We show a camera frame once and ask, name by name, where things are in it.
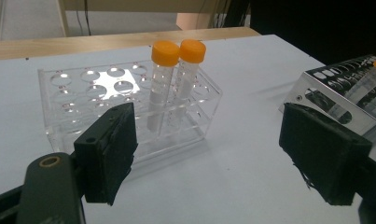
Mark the perforated metal tube rack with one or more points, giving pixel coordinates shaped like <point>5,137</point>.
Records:
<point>300,90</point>

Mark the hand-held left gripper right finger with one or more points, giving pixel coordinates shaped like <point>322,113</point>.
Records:
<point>325,155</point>

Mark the clear acrylic tube rack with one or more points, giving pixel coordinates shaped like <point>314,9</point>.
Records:
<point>67,102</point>

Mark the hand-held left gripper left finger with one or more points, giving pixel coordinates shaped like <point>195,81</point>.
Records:
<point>104,161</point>

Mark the beige desk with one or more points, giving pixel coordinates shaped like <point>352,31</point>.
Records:
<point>129,5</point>

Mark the white table board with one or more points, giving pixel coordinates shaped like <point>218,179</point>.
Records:
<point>238,155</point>

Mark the orange-capped clear test tube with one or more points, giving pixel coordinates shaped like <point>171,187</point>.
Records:
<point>192,51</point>
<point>164,53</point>
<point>367,82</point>

